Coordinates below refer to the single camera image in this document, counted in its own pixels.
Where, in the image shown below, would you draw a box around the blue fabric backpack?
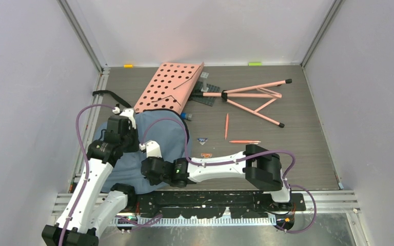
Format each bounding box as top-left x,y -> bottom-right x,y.
92,89 -> 193,195

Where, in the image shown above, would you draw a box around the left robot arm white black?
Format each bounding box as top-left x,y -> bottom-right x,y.
42,111 -> 139,245

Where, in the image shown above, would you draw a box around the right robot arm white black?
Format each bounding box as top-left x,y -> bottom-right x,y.
140,141 -> 293,210

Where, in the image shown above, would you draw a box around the small orange triangle wrapper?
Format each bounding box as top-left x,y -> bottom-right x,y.
201,153 -> 212,158

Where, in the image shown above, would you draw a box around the blue triangle badge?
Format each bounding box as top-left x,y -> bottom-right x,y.
197,138 -> 208,145

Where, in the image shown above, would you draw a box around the blue marker pen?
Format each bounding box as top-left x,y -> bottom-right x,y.
180,113 -> 193,121

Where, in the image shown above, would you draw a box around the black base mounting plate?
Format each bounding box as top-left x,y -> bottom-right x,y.
132,190 -> 306,219

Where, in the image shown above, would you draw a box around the pink perforated stand board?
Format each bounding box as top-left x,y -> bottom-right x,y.
134,63 -> 204,114

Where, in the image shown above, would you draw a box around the dark grey lego baseplate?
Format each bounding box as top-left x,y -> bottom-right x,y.
188,81 -> 221,107

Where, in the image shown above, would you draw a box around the orange pen vertical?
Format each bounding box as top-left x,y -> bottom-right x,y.
224,113 -> 229,140

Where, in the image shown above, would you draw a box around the orange pen horizontal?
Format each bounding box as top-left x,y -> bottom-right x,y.
229,140 -> 261,144

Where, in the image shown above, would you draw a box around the pink folding stand legs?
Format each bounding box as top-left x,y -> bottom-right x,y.
199,78 -> 292,128

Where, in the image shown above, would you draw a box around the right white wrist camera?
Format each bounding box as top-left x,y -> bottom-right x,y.
139,140 -> 162,158

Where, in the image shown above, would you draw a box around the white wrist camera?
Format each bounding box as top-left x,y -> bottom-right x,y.
139,140 -> 162,158
112,107 -> 137,129

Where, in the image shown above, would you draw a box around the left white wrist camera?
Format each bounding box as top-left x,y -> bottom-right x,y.
112,107 -> 137,129

